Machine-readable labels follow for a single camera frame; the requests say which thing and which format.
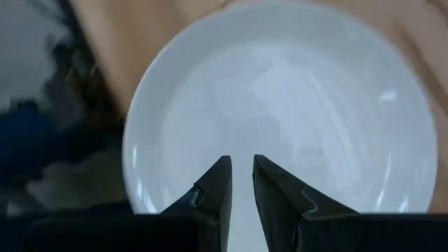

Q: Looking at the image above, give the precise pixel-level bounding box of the white plate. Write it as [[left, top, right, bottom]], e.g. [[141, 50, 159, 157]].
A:
[[122, 0, 438, 252]]

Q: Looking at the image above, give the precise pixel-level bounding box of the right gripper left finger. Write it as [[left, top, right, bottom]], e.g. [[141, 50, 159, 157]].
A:
[[160, 155, 233, 252]]

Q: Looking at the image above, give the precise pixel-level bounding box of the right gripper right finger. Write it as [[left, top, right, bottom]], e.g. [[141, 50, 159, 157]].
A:
[[252, 154, 360, 252]]

